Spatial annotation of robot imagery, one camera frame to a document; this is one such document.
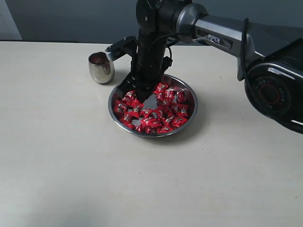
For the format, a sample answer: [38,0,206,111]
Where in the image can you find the steel cup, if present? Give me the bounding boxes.
[88,52,115,84]

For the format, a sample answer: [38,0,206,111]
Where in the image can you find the black cable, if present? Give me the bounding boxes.
[149,32,249,81]

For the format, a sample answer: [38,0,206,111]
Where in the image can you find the round steel plate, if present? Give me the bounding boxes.
[108,74,198,138]

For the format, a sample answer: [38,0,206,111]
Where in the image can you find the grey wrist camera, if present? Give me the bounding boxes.
[105,36,137,61]

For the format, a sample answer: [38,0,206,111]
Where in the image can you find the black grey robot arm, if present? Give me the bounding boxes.
[117,0,303,133]

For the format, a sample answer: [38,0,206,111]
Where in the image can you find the red wrapped candy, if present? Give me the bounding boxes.
[171,116,187,128]
[113,100,128,115]
[119,112,133,123]
[154,83,169,94]
[177,104,189,117]

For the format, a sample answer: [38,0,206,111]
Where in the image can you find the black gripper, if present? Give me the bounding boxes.
[117,33,172,103]

